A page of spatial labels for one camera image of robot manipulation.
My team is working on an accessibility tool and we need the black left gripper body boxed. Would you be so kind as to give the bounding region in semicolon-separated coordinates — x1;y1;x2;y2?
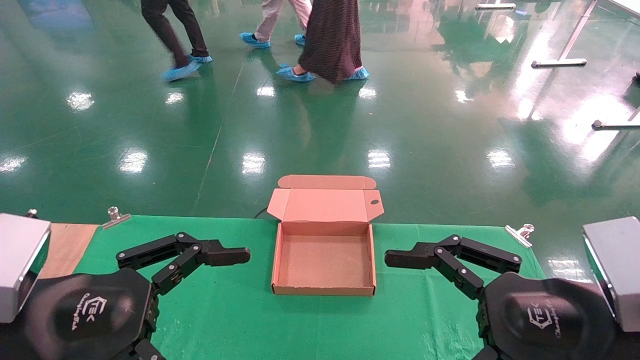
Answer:
0;268;161;360

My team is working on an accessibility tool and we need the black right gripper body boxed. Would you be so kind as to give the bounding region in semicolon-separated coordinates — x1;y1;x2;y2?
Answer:
476;272;619;360

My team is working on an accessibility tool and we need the open brown cardboard box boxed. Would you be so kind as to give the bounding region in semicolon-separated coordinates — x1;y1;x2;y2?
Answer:
266;174;385;297

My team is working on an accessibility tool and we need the silver binder clip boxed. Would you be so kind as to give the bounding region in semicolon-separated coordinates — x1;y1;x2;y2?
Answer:
504;223;536;249
101;206;132;230

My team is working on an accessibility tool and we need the green table cloth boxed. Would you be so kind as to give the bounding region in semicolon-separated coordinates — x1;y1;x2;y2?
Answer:
74;215;547;360

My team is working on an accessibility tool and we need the white metal table foot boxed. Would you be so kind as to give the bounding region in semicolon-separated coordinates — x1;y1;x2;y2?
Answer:
592;106;640;131

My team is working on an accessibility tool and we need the person in black trousers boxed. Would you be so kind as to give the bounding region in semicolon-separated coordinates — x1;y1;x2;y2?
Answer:
140;0;214;83

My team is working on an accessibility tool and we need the person in dark skirt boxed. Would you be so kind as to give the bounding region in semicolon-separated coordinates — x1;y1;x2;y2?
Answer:
276;0;371;86

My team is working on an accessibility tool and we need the person in light trousers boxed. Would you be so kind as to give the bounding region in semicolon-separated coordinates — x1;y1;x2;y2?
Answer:
239;0;313;49

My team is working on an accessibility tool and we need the white metal table leg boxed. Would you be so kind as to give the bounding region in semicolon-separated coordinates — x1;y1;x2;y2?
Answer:
531;0;599;69

